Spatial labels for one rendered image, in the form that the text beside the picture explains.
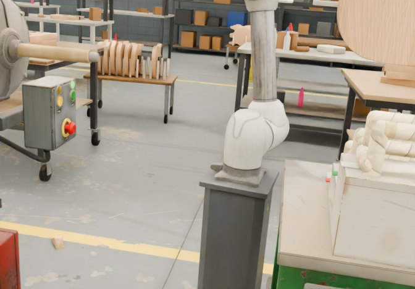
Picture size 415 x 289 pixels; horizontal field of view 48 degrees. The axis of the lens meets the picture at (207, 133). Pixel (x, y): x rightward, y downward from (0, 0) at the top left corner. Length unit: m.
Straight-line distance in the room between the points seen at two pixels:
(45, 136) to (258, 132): 0.80
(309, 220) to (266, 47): 1.01
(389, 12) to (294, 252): 0.66
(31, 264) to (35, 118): 1.32
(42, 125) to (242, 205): 0.82
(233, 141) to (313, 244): 0.88
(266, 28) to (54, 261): 1.62
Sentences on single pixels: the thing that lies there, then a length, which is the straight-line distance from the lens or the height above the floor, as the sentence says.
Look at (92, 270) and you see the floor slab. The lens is 2.59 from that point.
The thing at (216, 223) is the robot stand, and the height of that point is 0.53.
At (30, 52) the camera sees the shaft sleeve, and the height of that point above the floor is 1.25.
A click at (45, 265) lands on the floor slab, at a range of 2.67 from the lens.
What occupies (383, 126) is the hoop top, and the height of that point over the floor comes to 1.20.
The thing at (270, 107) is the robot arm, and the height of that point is 0.97.
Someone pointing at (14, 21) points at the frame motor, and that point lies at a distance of 1.29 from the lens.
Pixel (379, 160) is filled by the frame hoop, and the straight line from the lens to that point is 0.94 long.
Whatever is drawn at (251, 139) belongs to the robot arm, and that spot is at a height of 0.88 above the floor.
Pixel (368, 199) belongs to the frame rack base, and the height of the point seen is 1.06.
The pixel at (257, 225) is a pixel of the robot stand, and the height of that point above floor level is 0.55.
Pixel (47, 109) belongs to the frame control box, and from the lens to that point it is 1.47.
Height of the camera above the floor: 1.42
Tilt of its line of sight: 17 degrees down
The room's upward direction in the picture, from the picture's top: 4 degrees clockwise
